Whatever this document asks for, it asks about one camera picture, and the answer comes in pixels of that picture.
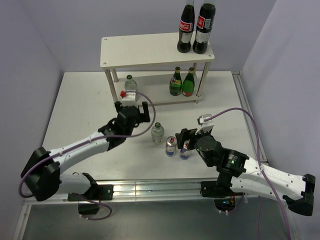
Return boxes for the silver blue can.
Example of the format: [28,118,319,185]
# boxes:
[179,140,191,160]
[165,136,177,157]

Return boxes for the clear bottle green cap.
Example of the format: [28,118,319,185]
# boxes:
[124,74,138,98]
[151,122,165,145]

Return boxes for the green glass bottle yellow label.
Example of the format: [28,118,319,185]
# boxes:
[169,66,182,96]

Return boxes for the green glass bottle red label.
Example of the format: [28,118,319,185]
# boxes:
[181,67,195,97]

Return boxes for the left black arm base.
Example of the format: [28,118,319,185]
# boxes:
[67,184,114,221]

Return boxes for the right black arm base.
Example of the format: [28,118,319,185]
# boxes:
[200,180,245,216]

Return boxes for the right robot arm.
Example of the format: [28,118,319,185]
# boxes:
[175,128,316,216]

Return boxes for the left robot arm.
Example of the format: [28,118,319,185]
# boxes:
[18,100,151,202]

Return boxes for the white two-tier shelf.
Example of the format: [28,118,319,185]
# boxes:
[100,32,215,106]

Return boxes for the left cola bottle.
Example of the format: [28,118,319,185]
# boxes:
[177,0,195,53]

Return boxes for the cola bottle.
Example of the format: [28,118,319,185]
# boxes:
[192,0,216,54]
[177,0,195,53]

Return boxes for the right cola bottle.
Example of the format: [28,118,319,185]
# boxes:
[192,0,216,54]

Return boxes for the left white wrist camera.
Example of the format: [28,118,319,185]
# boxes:
[120,91,139,108]

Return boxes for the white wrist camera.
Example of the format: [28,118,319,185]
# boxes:
[195,114,215,135]
[120,91,139,108]

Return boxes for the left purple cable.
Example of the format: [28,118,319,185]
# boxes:
[18,91,156,221]

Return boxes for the purple cable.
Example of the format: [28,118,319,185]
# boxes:
[18,91,156,221]
[206,107,292,240]

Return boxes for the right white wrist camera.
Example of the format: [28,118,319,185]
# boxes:
[195,114,215,135]

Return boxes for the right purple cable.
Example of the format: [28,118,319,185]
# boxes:
[206,107,292,240]

